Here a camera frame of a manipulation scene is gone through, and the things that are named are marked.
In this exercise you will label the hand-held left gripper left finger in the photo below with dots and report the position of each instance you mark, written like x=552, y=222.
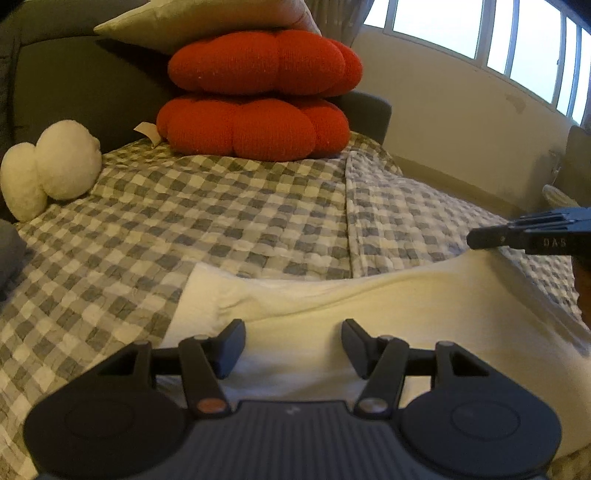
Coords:
x=231, y=348

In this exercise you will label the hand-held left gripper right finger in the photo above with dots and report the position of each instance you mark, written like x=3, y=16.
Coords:
x=356, y=348

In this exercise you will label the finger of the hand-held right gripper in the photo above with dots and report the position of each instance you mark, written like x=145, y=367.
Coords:
x=494, y=237

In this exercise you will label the cream white garment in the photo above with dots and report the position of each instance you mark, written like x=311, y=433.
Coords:
x=415, y=304

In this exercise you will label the white fan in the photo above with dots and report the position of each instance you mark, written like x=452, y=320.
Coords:
x=558, y=196

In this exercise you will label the beige chair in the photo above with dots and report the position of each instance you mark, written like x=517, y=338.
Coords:
x=579, y=161

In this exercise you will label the grey white checkered blanket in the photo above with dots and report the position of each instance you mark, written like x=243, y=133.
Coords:
x=231, y=217

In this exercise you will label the red knitted cushion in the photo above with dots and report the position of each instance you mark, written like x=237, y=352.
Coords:
x=263, y=62
x=254, y=129

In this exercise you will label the window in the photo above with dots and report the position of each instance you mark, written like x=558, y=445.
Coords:
x=438, y=23

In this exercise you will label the white plush toy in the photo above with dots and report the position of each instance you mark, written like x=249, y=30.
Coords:
x=64, y=161

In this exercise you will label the patterned curtain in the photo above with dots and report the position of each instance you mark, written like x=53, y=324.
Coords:
x=337, y=18

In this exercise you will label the dark grey sofa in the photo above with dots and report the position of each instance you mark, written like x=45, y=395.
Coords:
x=69, y=92

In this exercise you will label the beige pillow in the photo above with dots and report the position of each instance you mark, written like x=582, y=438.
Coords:
x=207, y=23

